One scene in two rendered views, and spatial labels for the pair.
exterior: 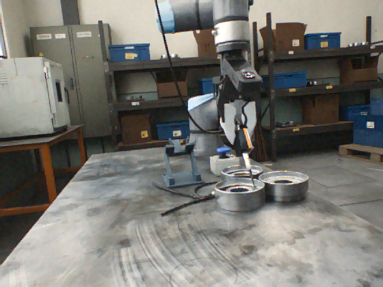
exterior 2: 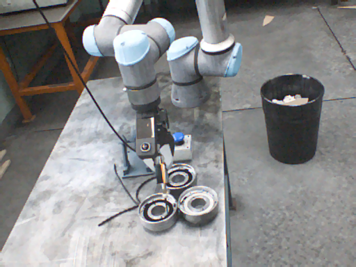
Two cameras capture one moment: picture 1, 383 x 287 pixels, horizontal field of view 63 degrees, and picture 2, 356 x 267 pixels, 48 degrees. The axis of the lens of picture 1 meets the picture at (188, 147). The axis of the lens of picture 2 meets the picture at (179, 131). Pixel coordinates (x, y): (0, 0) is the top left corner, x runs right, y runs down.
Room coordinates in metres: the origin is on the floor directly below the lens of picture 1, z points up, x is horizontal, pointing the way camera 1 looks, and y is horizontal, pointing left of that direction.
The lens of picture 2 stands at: (-0.05, -0.44, 1.59)
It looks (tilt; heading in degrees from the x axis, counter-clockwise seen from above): 35 degrees down; 19
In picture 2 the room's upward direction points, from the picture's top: 12 degrees counter-clockwise
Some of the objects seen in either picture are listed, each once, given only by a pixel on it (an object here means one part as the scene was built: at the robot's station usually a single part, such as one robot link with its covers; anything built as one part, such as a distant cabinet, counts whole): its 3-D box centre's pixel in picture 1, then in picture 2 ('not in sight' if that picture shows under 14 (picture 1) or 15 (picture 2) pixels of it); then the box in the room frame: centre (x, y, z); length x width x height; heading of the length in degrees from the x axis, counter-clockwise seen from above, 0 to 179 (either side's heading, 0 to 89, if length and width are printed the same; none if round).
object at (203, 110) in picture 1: (204, 111); (185, 58); (1.24, -0.08, 0.97); 0.13 x 0.12 x 0.14; 80
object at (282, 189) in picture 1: (283, 186); (199, 205); (0.66, -0.20, 0.82); 0.10 x 0.10 x 0.04
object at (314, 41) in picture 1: (317, 43); not in sight; (4.66, -1.98, 1.61); 0.52 x 0.38 x 0.22; 101
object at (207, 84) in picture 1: (217, 86); not in sight; (4.45, -0.49, 1.11); 0.52 x 0.38 x 0.22; 98
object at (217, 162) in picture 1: (223, 163); (180, 147); (0.91, -0.10, 0.82); 0.08 x 0.07 x 0.05; 8
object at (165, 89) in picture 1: (170, 84); not in sight; (4.34, 0.17, 1.19); 0.52 x 0.42 x 0.38; 98
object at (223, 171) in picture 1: (242, 178); (179, 181); (0.76, -0.13, 0.82); 0.10 x 0.10 x 0.04
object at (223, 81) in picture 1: (232, 74); (150, 117); (0.71, -0.11, 1.07); 0.09 x 0.08 x 0.12; 11
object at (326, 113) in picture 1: (319, 108); not in sight; (4.66, -1.99, 0.67); 0.52 x 0.43 x 0.43; 98
